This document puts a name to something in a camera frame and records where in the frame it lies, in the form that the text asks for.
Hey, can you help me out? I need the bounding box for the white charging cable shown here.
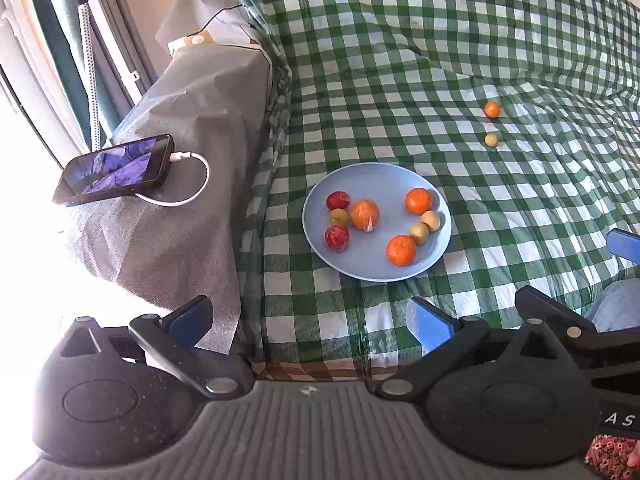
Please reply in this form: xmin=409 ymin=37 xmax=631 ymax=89
xmin=132 ymin=151 xmax=211 ymax=207

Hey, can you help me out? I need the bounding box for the small white tan box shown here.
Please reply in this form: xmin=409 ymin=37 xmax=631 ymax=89
xmin=169 ymin=31 xmax=216 ymax=54

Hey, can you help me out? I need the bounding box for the white perforated strip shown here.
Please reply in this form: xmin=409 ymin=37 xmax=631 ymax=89
xmin=76 ymin=0 xmax=102 ymax=152

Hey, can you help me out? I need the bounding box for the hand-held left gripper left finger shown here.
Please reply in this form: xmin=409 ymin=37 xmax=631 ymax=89
xmin=59 ymin=295 xmax=256 ymax=402

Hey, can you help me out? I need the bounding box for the person's right forearm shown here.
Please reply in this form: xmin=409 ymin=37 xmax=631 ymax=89
xmin=584 ymin=434 xmax=640 ymax=480

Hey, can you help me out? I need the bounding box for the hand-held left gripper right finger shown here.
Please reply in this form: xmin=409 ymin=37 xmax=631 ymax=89
xmin=375 ymin=296 xmax=572 ymax=403

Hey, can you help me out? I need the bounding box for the person's leg in jeans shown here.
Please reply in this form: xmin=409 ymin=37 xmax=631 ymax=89
xmin=582 ymin=279 xmax=640 ymax=333

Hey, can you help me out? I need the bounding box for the green white checked blanket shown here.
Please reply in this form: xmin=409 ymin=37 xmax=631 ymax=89
xmin=217 ymin=0 xmax=640 ymax=381

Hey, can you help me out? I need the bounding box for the black smartphone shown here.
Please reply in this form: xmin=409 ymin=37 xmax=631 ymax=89
xmin=52 ymin=134 xmax=175 ymax=207

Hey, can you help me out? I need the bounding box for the grey fabric cover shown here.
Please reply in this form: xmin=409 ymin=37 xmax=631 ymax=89
xmin=65 ymin=0 xmax=275 ymax=356

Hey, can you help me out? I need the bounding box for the green curtain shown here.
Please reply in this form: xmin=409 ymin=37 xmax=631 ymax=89
xmin=30 ymin=0 xmax=126 ymax=147

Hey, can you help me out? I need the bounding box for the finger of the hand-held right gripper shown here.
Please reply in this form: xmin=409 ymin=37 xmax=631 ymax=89
xmin=514 ymin=284 xmax=640 ymax=361
xmin=605 ymin=228 xmax=640 ymax=262

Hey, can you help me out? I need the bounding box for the light blue plate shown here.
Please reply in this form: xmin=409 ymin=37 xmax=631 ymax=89
xmin=302 ymin=162 xmax=453 ymax=283

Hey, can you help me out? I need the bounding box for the grey window frame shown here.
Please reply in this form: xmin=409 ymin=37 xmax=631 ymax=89
xmin=85 ymin=0 xmax=157 ymax=92

